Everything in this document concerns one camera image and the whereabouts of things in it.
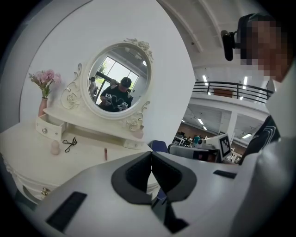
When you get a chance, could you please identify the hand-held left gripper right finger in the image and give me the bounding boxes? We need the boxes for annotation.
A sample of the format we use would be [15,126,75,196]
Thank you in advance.
[150,137,296,237]

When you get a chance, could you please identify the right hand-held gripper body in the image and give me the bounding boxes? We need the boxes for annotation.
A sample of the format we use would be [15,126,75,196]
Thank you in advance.
[167,133,233,164]

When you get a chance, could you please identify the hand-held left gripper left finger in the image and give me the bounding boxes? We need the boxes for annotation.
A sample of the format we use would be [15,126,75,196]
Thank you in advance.
[29,151,189,237]

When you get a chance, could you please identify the black eyelash curler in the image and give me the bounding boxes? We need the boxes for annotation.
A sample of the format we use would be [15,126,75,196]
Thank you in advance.
[62,136,78,153]

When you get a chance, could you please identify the pink makeup sponge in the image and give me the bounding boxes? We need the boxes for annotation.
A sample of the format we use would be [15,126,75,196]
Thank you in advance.
[50,140,61,156]

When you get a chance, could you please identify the white vanity drawer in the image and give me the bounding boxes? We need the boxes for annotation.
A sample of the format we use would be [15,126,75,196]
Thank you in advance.
[35,113,67,141]

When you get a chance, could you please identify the small closed white drawer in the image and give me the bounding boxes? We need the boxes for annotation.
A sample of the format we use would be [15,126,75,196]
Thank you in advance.
[123,140,144,150]

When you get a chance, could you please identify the white vanity table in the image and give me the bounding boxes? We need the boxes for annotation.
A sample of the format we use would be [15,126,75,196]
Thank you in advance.
[0,120,160,206]

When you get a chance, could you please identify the white oval vanity mirror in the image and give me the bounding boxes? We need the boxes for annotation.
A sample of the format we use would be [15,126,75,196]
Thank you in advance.
[43,38,154,149]

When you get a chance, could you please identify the blue chair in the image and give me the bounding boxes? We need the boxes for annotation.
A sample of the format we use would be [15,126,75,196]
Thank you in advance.
[148,140,169,153]

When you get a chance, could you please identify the black balcony railing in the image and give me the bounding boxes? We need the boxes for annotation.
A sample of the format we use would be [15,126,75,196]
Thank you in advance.
[192,81,275,104]

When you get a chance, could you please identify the person's white and black shirt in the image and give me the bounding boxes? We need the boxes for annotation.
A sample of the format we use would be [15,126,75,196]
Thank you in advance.
[238,69,296,165]

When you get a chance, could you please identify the person's head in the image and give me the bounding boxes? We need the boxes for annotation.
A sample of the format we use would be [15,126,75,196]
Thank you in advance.
[237,13,291,82]

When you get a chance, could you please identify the pink vase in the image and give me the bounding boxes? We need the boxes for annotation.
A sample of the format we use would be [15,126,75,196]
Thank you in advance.
[38,97,49,117]

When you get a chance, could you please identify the pink flower bouquet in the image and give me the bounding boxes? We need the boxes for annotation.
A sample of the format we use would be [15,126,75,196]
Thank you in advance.
[29,69,62,99]

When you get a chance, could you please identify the black head-worn camera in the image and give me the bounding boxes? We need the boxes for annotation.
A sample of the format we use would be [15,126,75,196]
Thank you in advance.
[220,29,241,62]

